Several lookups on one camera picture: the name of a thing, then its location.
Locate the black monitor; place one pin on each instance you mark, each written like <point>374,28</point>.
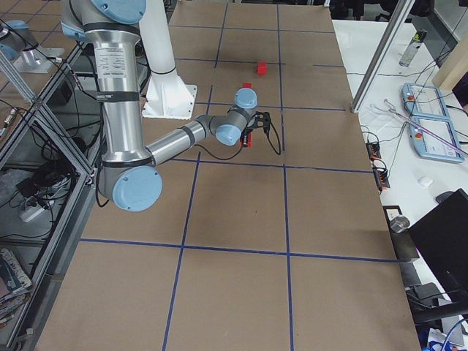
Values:
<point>441,239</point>

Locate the small white case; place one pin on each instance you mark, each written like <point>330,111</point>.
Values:
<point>425,181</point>

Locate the blue teach pendant upper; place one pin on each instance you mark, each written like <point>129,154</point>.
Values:
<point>423,100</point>

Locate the blue teach pendant lower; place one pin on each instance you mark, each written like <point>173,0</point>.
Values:
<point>435,139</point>

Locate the clear plastic bottle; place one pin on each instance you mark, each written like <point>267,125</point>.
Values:
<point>412,48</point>

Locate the aluminium frame post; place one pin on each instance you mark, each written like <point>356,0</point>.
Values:
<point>398,17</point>

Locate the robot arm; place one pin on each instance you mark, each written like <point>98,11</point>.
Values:
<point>136,144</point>

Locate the small metal cup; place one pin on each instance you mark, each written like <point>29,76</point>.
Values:
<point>399,224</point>

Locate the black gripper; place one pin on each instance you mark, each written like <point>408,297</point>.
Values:
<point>248,131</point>

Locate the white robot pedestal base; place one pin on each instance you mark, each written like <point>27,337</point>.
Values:
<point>167,95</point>

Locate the blue teach pendant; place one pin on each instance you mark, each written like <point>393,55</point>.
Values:
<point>435,139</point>
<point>423,100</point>

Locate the white power strip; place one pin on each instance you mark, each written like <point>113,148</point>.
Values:
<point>31,212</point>

